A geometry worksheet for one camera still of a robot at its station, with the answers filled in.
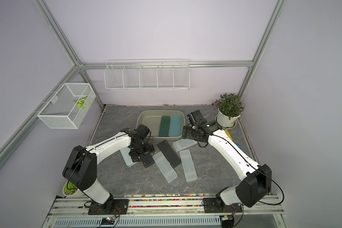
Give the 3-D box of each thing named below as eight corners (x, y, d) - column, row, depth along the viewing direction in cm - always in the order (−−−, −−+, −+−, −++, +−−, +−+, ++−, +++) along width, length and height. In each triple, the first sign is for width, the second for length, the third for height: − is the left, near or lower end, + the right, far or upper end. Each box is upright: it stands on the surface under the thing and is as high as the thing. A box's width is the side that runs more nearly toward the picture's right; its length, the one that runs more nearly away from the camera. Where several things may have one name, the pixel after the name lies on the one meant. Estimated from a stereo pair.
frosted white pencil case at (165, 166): (168, 183, 83) (168, 181, 81) (152, 157, 93) (152, 156, 91) (177, 176, 85) (177, 174, 83) (161, 152, 95) (161, 150, 93)
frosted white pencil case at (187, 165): (186, 182, 83) (186, 180, 82) (179, 151, 96) (179, 150, 94) (197, 179, 84) (197, 178, 82) (188, 149, 96) (188, 148, 95)
